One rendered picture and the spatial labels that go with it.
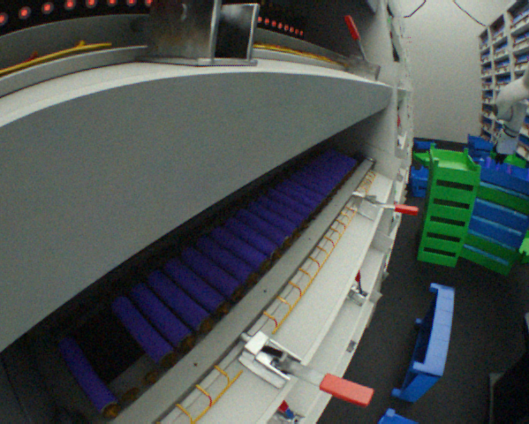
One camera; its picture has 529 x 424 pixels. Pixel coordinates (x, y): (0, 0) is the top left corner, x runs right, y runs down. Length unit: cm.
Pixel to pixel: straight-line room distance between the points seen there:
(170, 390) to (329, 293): 17
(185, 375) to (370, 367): 69
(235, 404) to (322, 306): 12
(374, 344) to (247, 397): 69
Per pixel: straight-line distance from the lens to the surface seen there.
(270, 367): 18
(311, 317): 22
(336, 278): 26
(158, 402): 17
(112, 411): 20
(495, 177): 113
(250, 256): 23
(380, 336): 87
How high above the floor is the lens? 72
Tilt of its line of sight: 27 degrees down
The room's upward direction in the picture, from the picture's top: 10 degrees counter-clockwise
